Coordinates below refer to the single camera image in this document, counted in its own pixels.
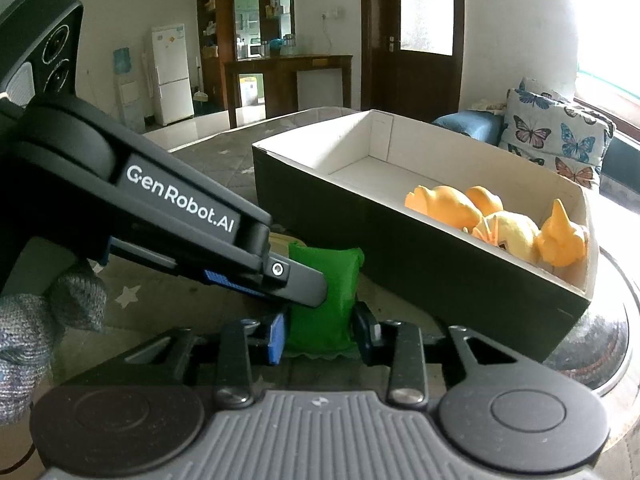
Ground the blue cushion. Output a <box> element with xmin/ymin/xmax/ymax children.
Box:
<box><xmin>431</xmin><ymin>109</ymin><xmax>507</xmax><ymax>147</ymax></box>

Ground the dark wooden door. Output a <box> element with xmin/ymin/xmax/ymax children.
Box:
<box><xmin>360</xmin><ymin>0</ymin><xmax>466</xmax><ymax>123</ymax></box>

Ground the dark wooden desk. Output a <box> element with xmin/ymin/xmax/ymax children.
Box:
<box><xmin>223</xmin><ymin>54</ymin><xmax>354</xmax><ymax>128</ymax></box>

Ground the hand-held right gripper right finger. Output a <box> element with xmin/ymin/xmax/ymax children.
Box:
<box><xmin>352</xmin><ymin>305</ymin><xmax>526</xmax><ymax>408</ymax></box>

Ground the wooden shelf cabinet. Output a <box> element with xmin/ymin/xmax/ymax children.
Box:
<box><xmin>196</xmin><ymin>0</ymin><xmax>296</xmax><ymax>111</ymax></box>

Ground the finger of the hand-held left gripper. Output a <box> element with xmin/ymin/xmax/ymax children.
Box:
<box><xmin>102</xmin><ymin>237</ymin><xmax>329</xmax><ymax>309</ymax></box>

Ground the window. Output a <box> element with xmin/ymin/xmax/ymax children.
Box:
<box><xmin>575</xmin><ymin>55</ymin><xmax>640</xmax><ymax>136</ymax></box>

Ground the small horned orange plastic toy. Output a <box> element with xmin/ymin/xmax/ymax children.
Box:
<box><xmin>534</xmin><ymin>199</ymin><xmax>590</xmax><ymax>268</ymax></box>

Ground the white refrigerator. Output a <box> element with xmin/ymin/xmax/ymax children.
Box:
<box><xmin>150</xmin><ymin>24</ymin><xmax>196</xmax><ymax>127</ymax></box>

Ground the flat butterfly print pillow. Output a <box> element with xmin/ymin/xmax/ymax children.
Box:
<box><xmin>505</xmin><ymin>142</ymin><xmax>603</xmax><ymax>191</ymax></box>

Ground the teal sofa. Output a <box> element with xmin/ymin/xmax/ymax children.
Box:
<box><xmin>597</xmin><ymin>130</ymin><xmax>640</xmax><ymax>202</ymax></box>

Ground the dark cardboard box white inside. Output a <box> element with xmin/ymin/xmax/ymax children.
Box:
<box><xmin>251</xmin><ymin>108</ymin><xmax>599</xmax><ymax>363</ymax></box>

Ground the toy half apple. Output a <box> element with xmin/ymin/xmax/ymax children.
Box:
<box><xmin>269</xmin><ymin>232</ymin><xmax>303</xmax><ymax>251</ymax></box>

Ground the person's left hand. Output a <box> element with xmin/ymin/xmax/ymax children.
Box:
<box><xmin>0</xmin><ymin>259</ymin><xmax>109</xmax><ymax>427</ymax></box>

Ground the grey quilted star tablecloth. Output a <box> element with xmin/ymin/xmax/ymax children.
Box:
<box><xmin>50</xmin><ymin>106</ymin><xmax>640</xmax><ymax>413</ymax></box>

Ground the water dispenser with blue bottle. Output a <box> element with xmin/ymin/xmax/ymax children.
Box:
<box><xmin>112</xmin><ymin>46</ymin><xmax>144</xmax><ymax>133</ymax></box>

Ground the group of glass jars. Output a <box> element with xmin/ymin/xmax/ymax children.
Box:
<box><xmin>270</xmin><ymin>34</ymin><xmax>301</xmax><ymax>57</ymax></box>

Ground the large butterfly print pillow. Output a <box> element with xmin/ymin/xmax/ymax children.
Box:
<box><xmin>500</xmin><ymin>89</ymin><xmax>617</xmax><ymax>162</ymax></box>

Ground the small butterfly print pillow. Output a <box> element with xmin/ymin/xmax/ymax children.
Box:
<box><xmin>519</xmin><ymin>76</ymin><xmax>573</xmax><ymax>103</ymax></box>

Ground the green packet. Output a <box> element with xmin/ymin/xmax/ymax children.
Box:
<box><xmin>285</xmin><ymin>241</ymin><xmax>365</xmax><ymax>361</ymax></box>

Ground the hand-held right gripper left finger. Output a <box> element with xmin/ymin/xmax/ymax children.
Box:
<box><xmin>125</xmin><ymin>311</ymin><xmax>291</xmax><ymax>409</ymax></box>

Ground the yellow plush duck toy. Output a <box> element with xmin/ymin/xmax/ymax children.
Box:
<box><xmin>472</xmin><ymin>211</ymin><xmax>542</xmax><ymax>263</ymax></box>

